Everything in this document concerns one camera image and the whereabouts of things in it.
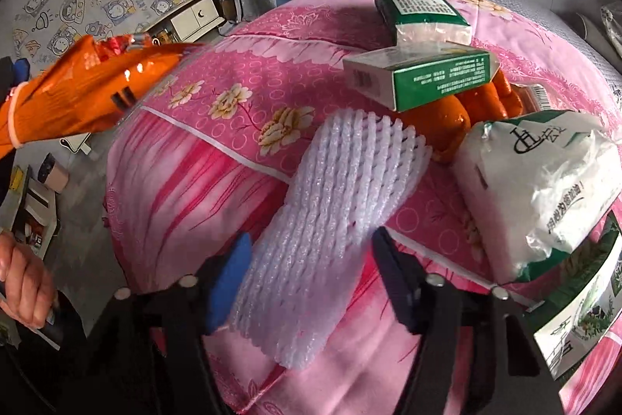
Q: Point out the plastic-wrapped white tissue pack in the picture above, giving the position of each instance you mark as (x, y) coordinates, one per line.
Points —
(534, 181)

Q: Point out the white foam fruit net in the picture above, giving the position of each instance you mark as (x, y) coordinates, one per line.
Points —
(330, 211)

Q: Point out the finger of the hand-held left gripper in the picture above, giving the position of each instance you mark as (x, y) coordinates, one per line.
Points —
(18, 69)

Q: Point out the green white carton box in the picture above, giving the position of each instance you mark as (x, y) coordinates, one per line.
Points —
(418, 4)
(427, 77)

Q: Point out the pink cup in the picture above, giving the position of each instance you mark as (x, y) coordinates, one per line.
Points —
(58, 177)

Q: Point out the person's left hand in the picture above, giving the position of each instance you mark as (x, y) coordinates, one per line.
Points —
(24, 279)

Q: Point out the green printed paper box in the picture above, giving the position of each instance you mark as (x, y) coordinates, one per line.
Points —
(583, 308)

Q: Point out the grey quilted sofa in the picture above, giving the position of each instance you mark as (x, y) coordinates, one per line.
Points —
(549, 21)

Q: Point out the orange fruit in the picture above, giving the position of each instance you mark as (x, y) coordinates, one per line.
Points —
(505, 89)
(437, 125)
(481, 101)

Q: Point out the small white cabinet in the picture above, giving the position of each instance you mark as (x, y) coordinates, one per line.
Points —
(194, 14)

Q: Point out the clear labelled plastic packaging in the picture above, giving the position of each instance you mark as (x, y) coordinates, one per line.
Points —
(537, 96)

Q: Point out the open cardboard box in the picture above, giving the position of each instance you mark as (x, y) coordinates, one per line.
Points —
(34, 213)

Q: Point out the pink floral blanket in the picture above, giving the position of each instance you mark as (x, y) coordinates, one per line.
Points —
(194, 201)

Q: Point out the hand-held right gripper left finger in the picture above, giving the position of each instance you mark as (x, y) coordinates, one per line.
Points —
(228, 288)

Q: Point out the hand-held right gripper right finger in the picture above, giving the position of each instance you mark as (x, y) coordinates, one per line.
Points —
(396, 283)

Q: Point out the orange snack packet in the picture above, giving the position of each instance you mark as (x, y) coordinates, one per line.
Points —
(87, 89)

